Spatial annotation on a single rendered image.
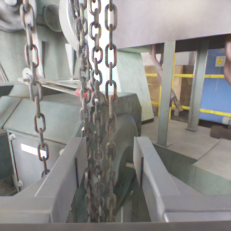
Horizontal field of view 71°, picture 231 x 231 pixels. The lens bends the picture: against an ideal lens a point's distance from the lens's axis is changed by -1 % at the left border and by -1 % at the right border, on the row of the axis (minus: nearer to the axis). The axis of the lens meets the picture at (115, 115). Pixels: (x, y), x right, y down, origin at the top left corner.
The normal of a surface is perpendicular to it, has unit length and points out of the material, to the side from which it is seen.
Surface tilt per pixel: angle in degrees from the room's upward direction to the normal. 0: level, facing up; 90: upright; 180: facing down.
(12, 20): 83
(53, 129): 45
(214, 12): 90
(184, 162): 90
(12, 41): 90
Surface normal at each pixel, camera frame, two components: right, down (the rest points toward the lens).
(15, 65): 0.68, 0.19
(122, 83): 0.65, -0.12
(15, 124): -0.33, -0.53
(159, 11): -0.74, 0.17
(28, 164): -0.47, 0.22
